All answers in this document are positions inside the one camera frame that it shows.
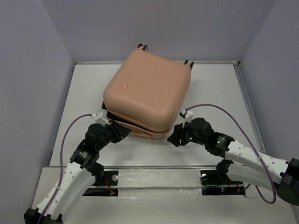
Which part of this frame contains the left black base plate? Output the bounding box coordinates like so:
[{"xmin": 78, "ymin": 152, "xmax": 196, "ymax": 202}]
[{"xmin": 82, "ymin": 170, "xmax": 119, "ymax": 197}]

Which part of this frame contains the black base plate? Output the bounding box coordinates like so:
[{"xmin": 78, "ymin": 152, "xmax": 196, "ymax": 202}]
[
  {"xmin": 199, "ymin": 170, "xmax": 246, "ymax": 196},
  {"xmin": 82, "ymin": 170, "xmax": 119, "ymax": 197}
]

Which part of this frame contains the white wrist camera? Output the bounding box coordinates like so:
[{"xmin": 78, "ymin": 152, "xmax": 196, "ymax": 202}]
[
  {"xmin": 179, "ymin": 109, "xmax": 193, "ymax": 123},
  {"xmin": 91, "ymin": 109, "xmax": 110, "ymax": 126}
]

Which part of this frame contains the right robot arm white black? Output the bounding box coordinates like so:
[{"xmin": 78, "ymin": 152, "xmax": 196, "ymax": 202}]
[{"xmin": 167, "ymin": 118, "xmax": 299, "ymax": 206}]

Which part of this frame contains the pink hard-shell suitcase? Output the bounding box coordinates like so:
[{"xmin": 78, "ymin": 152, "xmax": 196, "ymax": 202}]
[{"xmin": 102, "ymin": 44, "xmax": 194, "ymax": 140}]

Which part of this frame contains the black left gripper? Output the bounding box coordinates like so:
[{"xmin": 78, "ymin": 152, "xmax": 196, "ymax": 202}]
[{"xmin": 97, "ymin": 119, "xmax": 131, "ymax": 150}]

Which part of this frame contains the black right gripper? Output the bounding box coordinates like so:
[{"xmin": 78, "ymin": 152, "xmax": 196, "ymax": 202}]
[{"xmin": 166, "ymin": 119, "xmax": 206, "ymax": 147}]

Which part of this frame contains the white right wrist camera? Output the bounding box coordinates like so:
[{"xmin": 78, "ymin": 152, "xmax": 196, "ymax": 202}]
[{"xmin": 179, "ymin": 109, "xmax": 193, "ymax": 123}]

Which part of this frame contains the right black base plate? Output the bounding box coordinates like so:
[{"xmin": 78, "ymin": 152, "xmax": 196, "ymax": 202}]
[{"xmin": 199, "ymin": 170, "xmax": 246, "ymax": 196}]

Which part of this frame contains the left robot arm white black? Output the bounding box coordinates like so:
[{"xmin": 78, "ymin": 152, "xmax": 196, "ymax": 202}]
[{"xmin": 24, "ymin": 120, "xmax": 131, "ymax": 224}]

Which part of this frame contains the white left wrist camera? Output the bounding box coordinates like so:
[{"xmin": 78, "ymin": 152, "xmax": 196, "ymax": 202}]
[{"xmin": 91, "ymin": 109, "xmax": 110, "ymax": 126}]

